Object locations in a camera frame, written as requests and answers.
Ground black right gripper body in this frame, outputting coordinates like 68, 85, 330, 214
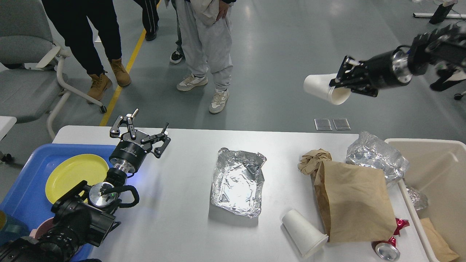
359, 49, 413, 91

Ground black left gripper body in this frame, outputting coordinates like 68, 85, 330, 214
109, 140, 150, 173

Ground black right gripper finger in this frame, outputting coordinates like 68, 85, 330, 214
334, 55, 364, 82
329, 78, 379, 97

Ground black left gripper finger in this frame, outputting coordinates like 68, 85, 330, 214
141, 122, 171, 159
110, 108, 139, 144

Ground white paper cup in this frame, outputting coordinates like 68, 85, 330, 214
303, 73, 352, 106
281, 209, 328, 259

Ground foil wrap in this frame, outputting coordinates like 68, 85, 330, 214
345, 131, 410, 188

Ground yellow plate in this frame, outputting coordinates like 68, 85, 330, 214
45, 154, 109, 204

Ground aluminium foil tray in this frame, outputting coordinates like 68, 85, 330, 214
210, 147, 267, 218

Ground brown paper bag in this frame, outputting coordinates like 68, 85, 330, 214
313, 160, 397, 243

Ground pink mug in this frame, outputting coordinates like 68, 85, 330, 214
29, 217, 54, 240

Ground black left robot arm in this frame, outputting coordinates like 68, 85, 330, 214
1, 109, 170, 262

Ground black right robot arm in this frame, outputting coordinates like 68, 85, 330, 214
329, 24, 466, 97

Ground metal floor socket plate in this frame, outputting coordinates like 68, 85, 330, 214
314, 118, 333, 131

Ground person faded jeans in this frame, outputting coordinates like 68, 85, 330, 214
170, 0, 185, 64

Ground crumpled brown paper ball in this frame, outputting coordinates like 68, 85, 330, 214
297, 148, 332, 178

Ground beige plastic bin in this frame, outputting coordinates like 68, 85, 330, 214
386, 139, 466, 262

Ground grey office chair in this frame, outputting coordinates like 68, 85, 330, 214
0, 0, 107, 139

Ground blue plastic tray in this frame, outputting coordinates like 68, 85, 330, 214
1, 144, 115, 262

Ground person striped black trousers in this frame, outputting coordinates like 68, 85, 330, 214
134, 0, 160, 41

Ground person black trousers brown boots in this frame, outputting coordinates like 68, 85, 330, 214
42, 0, 131, 101

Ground person grey sweatpants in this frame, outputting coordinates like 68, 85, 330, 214
174, 0, 235, 114

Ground foil piece in bin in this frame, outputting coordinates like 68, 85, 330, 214
406, 185, 429, 212

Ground lying white paper cup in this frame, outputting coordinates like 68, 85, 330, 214
281, 209, 328, 259

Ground red drink can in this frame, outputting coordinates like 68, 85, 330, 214
371, 218, 410, 262

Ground brown paper in bin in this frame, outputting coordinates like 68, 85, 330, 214
420, 218, 460, 262

